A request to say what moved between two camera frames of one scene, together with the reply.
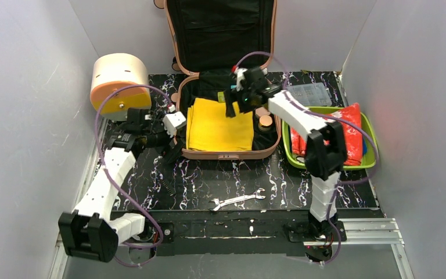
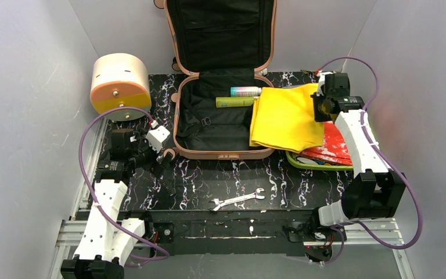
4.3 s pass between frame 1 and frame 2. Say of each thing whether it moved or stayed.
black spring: stayed
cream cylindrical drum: stayed
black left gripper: moved
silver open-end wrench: stayed
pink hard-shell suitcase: stayed
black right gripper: moved
